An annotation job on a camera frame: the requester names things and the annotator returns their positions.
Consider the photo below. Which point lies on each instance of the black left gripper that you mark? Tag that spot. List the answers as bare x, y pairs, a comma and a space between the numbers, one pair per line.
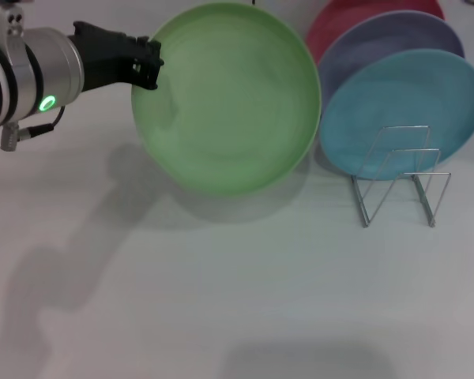
106, 59

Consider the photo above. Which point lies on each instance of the green round plate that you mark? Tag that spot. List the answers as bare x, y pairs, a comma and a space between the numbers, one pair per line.
229, 102

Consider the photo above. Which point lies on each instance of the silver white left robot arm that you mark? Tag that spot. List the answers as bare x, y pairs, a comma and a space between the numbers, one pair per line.
35, 75

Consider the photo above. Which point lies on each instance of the purple round plate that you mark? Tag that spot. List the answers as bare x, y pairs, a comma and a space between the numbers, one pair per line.
379, 39

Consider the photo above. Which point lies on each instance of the blue round plate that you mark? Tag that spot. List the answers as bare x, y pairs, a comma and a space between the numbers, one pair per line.
411, 94

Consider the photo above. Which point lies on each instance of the red round plate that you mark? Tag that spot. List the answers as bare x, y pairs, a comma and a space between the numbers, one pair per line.
328, 23

